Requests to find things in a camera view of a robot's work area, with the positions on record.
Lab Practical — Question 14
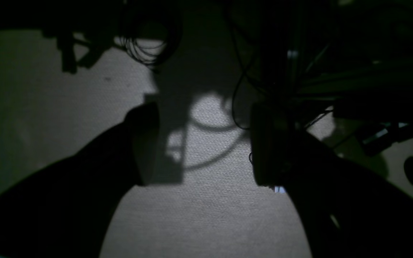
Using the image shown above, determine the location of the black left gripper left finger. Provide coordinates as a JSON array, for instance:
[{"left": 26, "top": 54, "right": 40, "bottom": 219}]
[{"left": 0, "top": 102, "right": 160, "bottom": 258}]

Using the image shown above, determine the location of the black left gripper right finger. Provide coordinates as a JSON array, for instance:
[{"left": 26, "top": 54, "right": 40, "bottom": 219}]
[{"left": 250, "top": 102, "right": 413, "bottom": 258}]

